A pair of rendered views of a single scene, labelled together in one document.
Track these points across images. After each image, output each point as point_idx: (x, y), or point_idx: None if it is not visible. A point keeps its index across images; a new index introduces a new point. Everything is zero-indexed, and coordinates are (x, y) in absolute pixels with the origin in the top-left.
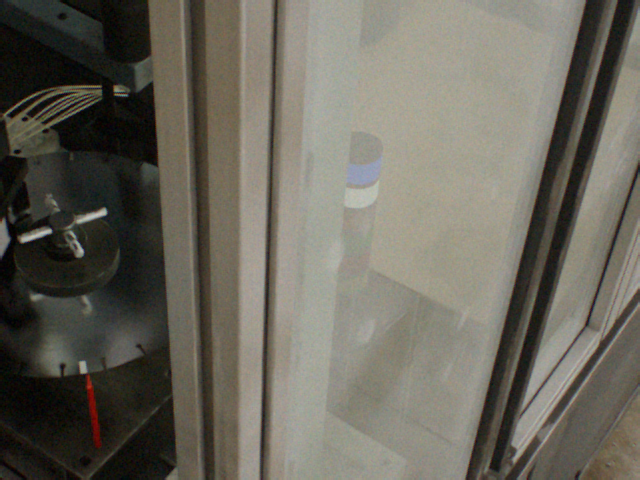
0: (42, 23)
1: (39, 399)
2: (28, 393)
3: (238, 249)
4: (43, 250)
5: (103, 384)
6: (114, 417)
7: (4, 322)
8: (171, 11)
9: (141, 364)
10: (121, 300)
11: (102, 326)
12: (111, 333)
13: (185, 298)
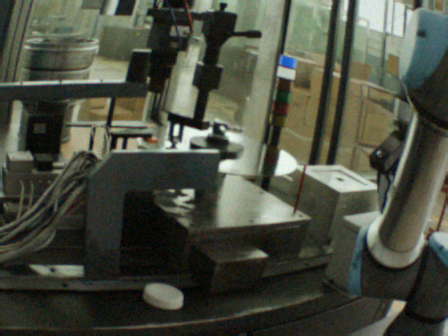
0: (98, 84)
1: (259, 214)
2: (254, 215)
3: None
4: (216, 144)
5: (259, 203)
6: (280, 206)
7: (254, 165)
8: None
9: (252, 195)
10: (256, 150)
11: (270, 156)
12: (275, 156)
13: None
